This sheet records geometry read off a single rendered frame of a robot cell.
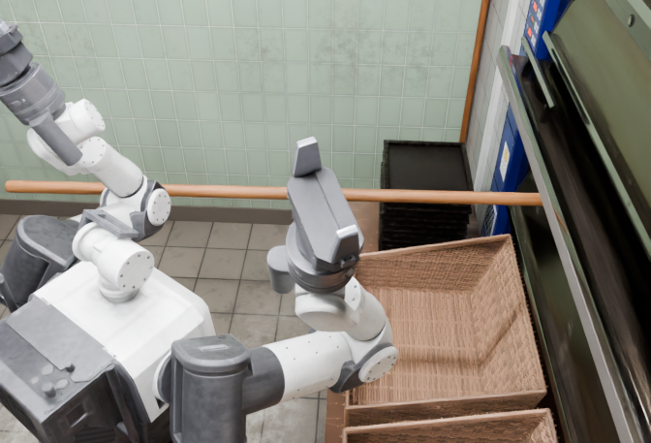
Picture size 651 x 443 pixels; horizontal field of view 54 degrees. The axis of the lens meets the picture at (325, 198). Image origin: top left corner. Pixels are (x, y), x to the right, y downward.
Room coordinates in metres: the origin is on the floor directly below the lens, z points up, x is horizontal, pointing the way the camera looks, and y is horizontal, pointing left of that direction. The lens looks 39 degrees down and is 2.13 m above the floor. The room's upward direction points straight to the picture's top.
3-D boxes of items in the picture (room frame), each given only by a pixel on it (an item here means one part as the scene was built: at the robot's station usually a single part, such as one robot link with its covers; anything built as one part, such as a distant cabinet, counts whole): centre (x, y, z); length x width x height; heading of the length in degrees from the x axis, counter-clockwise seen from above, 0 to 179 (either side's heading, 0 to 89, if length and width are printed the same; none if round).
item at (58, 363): (0.62, 0.35, 1.26); 0.34 x 0.30 x 0.36; 52
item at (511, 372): (1.14, -0.30, 0.72); 0.56 x 0.49 x 0.28; 176
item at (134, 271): (0.67, 0.31, 1.46); 0.10 x 0.07 x 0.09; 52
